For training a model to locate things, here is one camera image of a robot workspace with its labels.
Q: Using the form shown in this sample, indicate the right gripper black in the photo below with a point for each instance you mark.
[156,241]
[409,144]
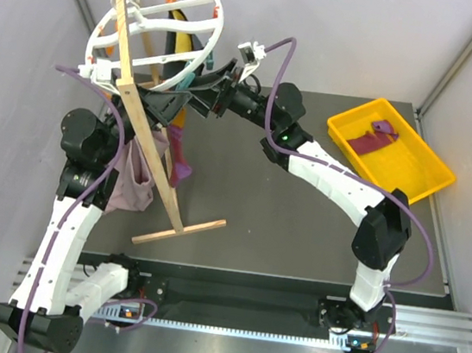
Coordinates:
[215,101]

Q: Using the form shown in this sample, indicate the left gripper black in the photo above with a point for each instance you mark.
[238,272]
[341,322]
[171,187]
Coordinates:
[160,106]

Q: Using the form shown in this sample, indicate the pink sock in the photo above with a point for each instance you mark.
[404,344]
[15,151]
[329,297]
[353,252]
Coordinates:
[134,185]

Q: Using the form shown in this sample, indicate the white round clip hanger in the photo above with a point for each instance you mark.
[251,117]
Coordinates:
[102,42]

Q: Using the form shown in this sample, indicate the maroon orange striped sock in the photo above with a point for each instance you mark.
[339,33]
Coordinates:
[181,169]

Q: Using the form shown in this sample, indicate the wooden hanger stand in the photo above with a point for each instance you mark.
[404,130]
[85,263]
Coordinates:
[130,97]

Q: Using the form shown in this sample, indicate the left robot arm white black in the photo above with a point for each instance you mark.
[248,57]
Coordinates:
[45,312]

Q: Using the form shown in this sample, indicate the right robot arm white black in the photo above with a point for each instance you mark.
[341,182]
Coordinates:
[381,218]

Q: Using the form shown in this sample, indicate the black yellow sock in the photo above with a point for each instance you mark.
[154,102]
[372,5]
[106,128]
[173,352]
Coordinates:
[178,43]

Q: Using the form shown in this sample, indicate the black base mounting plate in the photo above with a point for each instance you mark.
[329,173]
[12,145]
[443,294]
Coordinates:
[170,284]

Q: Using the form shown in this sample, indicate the purple sock piece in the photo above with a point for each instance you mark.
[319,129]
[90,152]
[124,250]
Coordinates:
[385,127]

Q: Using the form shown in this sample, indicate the yellow plastic tray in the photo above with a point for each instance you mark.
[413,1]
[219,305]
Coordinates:
[408,164]

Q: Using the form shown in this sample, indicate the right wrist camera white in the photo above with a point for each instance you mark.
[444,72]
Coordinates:
[252,54]

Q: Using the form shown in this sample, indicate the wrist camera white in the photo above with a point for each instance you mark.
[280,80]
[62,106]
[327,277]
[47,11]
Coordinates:
[100,73]
[252,54]

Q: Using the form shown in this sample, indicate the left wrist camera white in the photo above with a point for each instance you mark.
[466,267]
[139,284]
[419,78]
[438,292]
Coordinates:
[100,73]

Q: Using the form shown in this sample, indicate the grey slotted cable duct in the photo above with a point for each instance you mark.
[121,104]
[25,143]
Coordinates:
[128,315]

